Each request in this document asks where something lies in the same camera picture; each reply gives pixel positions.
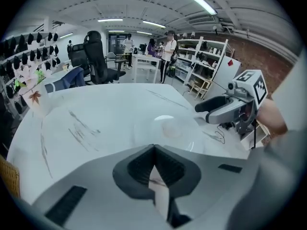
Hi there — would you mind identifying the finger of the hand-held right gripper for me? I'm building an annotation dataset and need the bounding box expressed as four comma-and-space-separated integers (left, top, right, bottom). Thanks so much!
205, 101, 243, 125
194, 95, 234, 114

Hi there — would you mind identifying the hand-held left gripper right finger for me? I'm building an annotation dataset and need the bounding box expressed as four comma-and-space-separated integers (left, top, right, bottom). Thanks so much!
153, 143, 261, 230

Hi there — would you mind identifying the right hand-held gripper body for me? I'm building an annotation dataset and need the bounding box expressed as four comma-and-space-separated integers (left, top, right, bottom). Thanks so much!
225, 69, 268, 135

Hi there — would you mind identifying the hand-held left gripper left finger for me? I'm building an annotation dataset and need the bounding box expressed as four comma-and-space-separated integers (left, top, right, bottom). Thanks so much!
31, 143, 170, 230

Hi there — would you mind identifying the white round plate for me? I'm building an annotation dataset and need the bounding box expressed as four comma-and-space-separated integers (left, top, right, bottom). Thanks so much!
134, 115, 205, 153

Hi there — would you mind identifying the person's right forearm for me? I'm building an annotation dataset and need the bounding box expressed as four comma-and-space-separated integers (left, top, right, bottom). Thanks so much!
256, 98, 288, 135

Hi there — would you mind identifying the white cabinet panel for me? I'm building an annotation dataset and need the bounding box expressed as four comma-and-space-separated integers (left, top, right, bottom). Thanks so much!
211, 55, 242, 98

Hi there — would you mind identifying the white shelving unit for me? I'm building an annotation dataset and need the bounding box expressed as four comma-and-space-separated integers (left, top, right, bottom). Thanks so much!
176, 36, 229, 86

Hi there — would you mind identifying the wicker tissue box organizer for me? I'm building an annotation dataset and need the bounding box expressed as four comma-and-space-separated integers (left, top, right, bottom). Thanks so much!
0, 154, 21, 199

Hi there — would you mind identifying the vase with pink flowers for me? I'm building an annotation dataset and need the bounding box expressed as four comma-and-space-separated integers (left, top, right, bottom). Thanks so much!
13, 63, 52, 117

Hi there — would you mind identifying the black office chair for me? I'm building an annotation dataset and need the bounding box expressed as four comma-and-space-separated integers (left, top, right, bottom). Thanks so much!
71, 43, 91, 81
83, 30, 127, 85

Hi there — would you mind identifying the wooden rack frame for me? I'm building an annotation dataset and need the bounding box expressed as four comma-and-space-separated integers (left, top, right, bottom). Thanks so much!
189, 77, 213, 100

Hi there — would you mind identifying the white frame table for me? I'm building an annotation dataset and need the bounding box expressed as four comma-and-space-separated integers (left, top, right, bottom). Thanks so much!
131, 54, 162, 83

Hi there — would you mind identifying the wall rack of black caps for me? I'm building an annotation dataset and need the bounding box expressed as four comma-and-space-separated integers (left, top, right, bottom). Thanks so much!
0, 31, 60, 119

